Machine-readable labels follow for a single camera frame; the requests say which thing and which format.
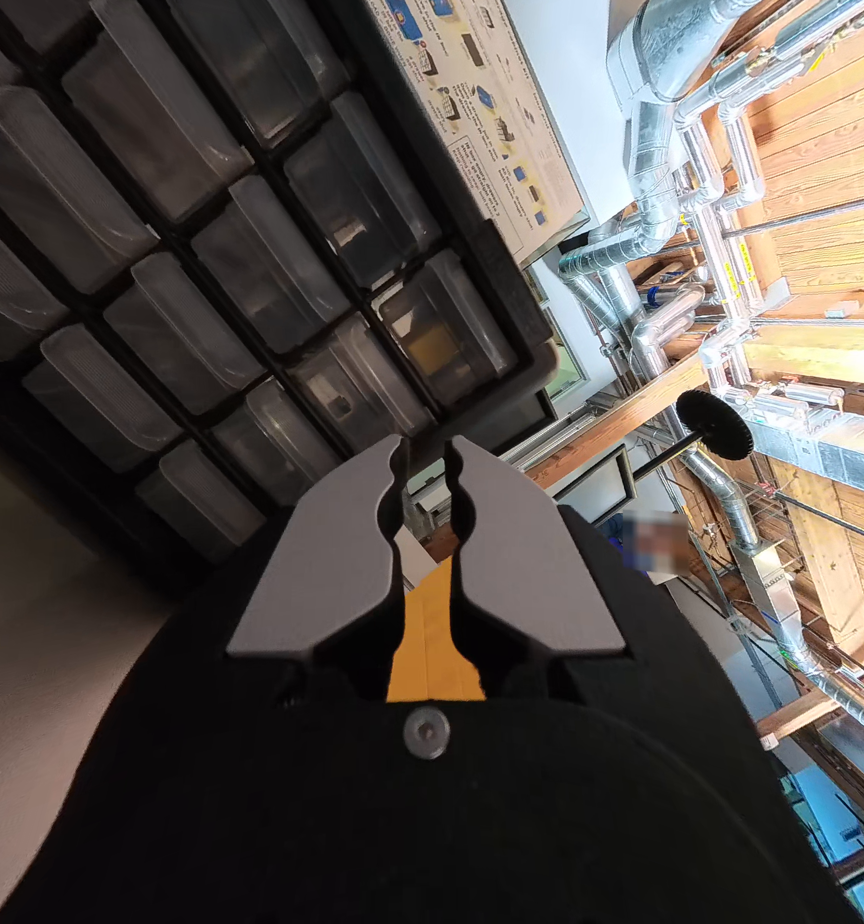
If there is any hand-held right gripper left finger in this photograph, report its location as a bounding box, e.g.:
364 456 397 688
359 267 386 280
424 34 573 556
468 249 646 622
228 434 411 661

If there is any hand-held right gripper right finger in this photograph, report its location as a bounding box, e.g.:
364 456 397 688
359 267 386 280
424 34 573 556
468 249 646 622
444 434 628 658

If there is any yellow plastic bin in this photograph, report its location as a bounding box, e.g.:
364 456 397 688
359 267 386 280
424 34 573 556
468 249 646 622
386 556 486 703

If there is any black drawer cabinet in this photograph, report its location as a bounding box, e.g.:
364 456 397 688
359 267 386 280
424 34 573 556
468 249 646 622
0 0 560 578

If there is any dark panel on stand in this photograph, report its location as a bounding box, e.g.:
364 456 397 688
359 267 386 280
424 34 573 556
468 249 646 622
555 448 635 524

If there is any wooden ceiling beam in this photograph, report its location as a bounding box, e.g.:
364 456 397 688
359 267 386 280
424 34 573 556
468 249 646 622
526 354 714 492

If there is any black round ribbed disc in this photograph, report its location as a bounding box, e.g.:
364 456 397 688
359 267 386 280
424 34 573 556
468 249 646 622
678 387 755 463

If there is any silver pipe bundle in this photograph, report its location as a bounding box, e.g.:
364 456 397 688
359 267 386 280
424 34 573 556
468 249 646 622
555 0 864 376

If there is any printed instruction sheet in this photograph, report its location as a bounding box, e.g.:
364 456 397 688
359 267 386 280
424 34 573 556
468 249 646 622
368 0 589 268

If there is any round metal duct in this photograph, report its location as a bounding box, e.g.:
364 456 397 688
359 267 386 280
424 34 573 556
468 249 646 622
685 448 864 752

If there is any metal air duct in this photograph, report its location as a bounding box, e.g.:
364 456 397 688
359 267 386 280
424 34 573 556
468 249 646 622
714 383 864 506

